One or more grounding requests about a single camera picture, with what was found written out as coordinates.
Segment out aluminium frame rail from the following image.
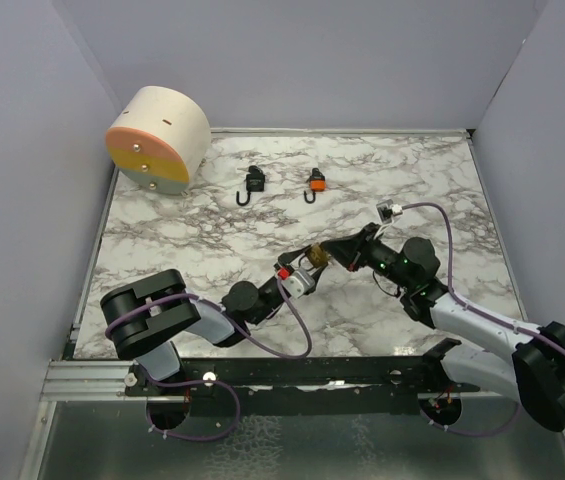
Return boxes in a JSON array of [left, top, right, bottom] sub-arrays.
[[41, 360, 131, 402]]

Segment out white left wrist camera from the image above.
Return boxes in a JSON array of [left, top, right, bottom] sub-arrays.
[[278, 268, 316, 299]]

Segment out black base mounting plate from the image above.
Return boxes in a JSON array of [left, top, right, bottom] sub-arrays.
[[125, 356, 476, 417]]

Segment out cream cylinder with coloured face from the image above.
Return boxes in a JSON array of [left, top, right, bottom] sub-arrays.
[[105, 86, 211, 195]]

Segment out black Kaijing padlock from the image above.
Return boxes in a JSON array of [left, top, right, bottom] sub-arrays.
[[235, 165, 266, 207]]

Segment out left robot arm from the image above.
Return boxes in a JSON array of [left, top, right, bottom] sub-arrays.
[[100, 245, 329, 395]]

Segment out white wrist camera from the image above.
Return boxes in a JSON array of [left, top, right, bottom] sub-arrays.
[[278, 268, 316, 299], [375, 200, 403, 238]]

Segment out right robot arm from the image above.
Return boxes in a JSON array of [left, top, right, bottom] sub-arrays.
[[321, 223, 565, 432]]

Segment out orange and black padlock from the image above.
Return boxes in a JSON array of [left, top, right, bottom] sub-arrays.
[[303, 168, 326, 204]]

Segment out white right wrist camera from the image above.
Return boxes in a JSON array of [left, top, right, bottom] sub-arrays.
[[375, 200, 403, 238]]

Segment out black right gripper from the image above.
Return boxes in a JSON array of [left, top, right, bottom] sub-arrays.
[[321, 223, 414, 291]]

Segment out brass padlock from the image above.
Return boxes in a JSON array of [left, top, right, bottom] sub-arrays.
[[306, 244, 330, 268]]

